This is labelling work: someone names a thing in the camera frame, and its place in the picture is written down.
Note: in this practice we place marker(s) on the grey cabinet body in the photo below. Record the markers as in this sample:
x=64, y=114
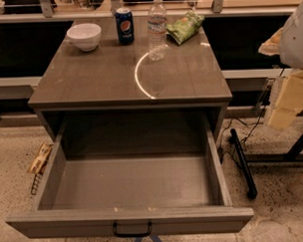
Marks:
x=116, y=101

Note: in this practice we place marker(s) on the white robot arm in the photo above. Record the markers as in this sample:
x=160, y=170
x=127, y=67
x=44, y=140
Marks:
x=291, y=42

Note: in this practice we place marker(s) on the black floor bar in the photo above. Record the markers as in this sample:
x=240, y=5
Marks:
x=252, y=192

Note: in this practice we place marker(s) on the black drawer handle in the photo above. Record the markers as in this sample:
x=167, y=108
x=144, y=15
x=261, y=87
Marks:
x=132, y=230

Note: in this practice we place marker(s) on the small wire rack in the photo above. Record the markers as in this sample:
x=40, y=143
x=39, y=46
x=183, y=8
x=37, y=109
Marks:
x=35, y=183

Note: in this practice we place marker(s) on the blue Pepsi can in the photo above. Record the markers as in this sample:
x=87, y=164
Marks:
x=125, y=25

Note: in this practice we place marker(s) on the clear plastic water bottle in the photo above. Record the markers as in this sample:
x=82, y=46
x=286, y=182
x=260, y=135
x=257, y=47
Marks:
x=157, y=30

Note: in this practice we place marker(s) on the open grey top drawer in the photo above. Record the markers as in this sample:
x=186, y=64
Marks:
x=178, y=194

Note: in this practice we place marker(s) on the yellow snack bag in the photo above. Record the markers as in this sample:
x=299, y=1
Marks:
x=40, y=158

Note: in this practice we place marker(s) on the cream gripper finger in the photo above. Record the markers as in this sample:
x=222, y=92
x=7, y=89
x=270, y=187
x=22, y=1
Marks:
x=271, y=46
x=286, y=101

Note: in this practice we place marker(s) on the green chip bag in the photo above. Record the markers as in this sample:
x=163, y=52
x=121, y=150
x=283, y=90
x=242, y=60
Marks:
x=185, y=27

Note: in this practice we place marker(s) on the white ceramic bowl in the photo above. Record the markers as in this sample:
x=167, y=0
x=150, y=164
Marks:
x=85, y=37

